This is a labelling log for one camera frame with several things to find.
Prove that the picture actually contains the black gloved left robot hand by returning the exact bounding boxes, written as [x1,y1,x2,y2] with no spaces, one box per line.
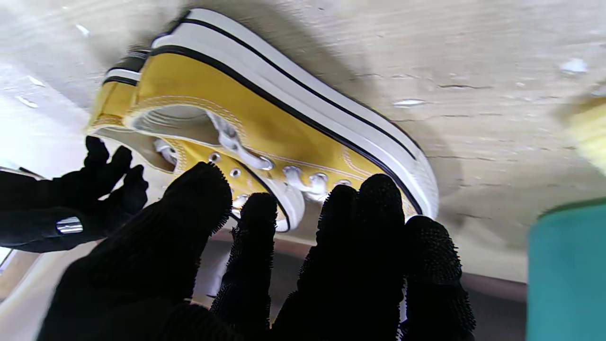
[38,162,476,341]

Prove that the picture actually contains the green plastic basket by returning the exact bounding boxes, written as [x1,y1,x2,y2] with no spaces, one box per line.
[526,199,606,341]

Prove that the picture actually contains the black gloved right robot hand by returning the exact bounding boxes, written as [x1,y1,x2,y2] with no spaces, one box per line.
[0,136,148,252]

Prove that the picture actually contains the wooden brush pale bristles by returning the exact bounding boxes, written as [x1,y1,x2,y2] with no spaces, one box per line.
[566,99,606,164]

